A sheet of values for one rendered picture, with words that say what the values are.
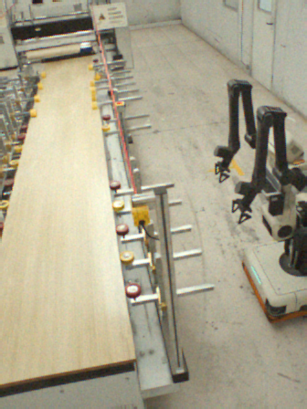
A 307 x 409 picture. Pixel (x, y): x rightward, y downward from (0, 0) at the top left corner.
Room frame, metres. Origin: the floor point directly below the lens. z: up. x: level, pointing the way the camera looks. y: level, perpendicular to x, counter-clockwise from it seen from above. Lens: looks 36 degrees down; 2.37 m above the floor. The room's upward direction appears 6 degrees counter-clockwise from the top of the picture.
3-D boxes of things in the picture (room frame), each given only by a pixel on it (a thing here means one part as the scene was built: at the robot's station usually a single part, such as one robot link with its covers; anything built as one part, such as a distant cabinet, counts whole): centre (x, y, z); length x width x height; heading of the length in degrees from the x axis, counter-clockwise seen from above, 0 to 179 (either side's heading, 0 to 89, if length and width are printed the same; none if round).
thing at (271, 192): (1.93, -0.69, 0.99); 0.28 x 0.16 x 0.22; 6
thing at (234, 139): (2.12, -0.51, 1.40); 0.11 x 0.06 x 0.43; 6
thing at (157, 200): (1.00, 0.03, 1.20); 0.15 x 0.12 x 1.00; 6
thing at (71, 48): (6.08, 1.10, 1.05); 1.43 x 0.12 x 0.12; 96
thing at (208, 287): (1.36, -0.03, 0.80); 0.43 x 0.03 x 0.04; 96
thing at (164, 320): (3.49, 0.26, 0.67); 5.11 x 0.08 x 0.10; 6
